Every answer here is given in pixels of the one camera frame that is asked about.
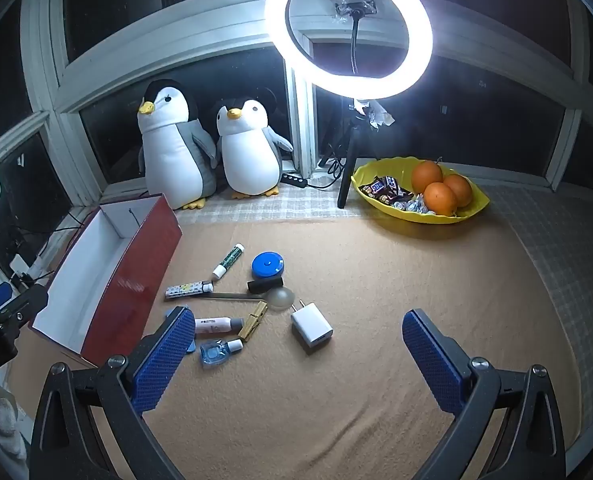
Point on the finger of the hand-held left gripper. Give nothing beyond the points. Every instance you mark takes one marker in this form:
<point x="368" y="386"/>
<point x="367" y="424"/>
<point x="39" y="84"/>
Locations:
<point x="21" y="302"/>

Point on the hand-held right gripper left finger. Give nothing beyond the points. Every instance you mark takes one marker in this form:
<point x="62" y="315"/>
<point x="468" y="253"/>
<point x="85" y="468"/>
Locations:
<point x="161" y="360"/>

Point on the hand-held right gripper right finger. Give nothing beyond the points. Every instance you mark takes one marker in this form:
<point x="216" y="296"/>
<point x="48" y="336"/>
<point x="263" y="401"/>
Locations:
<point x="434" y="365"/>

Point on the clear blue bottle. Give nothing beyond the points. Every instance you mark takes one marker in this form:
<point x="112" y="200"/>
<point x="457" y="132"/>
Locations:
<point x="214" y="353"/>

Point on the pink bottle with dark cap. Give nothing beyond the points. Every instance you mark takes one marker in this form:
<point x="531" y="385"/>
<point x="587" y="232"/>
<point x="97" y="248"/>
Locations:
<point x="214" y="325"/>

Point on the white cardboard box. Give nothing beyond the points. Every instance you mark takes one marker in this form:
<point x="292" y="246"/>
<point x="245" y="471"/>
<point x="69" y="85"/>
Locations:
<point x="141" y="270"/>

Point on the wooden clothespin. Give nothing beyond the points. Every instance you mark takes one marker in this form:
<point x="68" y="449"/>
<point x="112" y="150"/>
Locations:
<point x="251" y="322"/>

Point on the green tube with white cap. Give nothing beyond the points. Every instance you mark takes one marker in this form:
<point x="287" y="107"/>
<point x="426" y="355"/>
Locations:
<point x="229" y="260"/>

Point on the white charger adapter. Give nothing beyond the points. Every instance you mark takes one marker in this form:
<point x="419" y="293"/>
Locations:
<point x="309" y="332"/>

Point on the blue round lid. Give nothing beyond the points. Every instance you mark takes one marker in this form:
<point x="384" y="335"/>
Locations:
<point x="267" y="264"/>

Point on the white power strip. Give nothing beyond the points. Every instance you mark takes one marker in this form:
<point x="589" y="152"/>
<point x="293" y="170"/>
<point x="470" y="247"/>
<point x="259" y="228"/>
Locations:
<point x="19" y="265"/>

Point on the white fluffy cloth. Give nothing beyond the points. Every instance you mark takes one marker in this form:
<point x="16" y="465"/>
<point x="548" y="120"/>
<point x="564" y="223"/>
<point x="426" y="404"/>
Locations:
<point x="1" y="415"/>

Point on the patterned white tube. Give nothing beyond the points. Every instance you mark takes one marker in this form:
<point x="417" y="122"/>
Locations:
<point x="186" y="289"/>

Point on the tan blanket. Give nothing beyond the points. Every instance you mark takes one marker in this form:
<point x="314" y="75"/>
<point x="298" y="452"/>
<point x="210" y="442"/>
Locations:
<point x="376" y="285"/>

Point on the small black cylinder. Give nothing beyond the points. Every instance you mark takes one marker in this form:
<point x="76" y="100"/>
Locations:
<point x="264" y="285"/>

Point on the yellow bowl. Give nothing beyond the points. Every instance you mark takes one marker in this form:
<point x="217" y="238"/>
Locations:
<point x="416" y="216"/>

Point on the silver wrapped candy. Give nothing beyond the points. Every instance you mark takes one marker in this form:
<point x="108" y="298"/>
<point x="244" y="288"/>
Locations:
<point x="399" y="203"/>
<point x="419" y="204"/>

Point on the orange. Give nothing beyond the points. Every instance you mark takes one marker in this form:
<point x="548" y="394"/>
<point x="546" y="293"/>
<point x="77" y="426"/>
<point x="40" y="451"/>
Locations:
<point x="440" y="197"/>
<point x="426" y="176"/>
<point x="460" y="189"/>

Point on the dark candy bar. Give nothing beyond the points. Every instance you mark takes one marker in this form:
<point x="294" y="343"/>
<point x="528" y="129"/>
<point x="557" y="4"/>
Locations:
<point x="395" y="183"/>
<point x="376" y="189"/>

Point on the large penguin plush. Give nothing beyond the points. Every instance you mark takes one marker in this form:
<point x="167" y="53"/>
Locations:
<point x="171" y="160"/>

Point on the black tripod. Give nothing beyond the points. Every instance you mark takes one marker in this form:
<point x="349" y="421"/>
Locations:
<point x="349" y="170"/>

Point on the small penguin plush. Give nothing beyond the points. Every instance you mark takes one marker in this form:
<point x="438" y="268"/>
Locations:
<point x="249" y="155"/>

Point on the black power strip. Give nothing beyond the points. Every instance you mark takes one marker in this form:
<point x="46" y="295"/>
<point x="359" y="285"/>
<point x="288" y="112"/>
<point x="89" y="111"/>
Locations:
<point x="294" y="180"/>

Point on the white window frame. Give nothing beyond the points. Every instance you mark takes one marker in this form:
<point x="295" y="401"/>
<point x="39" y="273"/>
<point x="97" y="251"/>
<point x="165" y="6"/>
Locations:
<point x="176" y="45"/>

